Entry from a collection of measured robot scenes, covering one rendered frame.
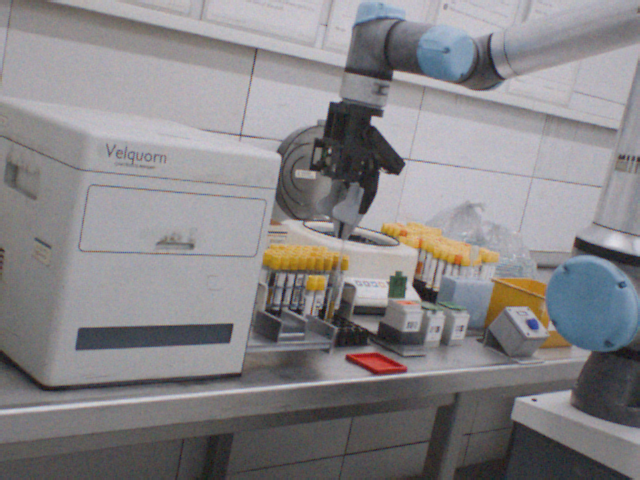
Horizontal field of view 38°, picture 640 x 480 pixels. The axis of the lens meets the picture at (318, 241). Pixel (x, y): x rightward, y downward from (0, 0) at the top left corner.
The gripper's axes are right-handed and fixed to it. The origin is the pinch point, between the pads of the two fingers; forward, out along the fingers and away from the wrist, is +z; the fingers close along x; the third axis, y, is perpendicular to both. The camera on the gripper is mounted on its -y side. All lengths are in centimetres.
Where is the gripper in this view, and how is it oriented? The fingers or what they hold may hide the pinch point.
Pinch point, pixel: (345, 231)
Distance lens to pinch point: 147.0
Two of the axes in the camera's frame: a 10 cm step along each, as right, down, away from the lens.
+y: -7.3, -0.4, -6.8
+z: -2.0, 9.7, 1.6
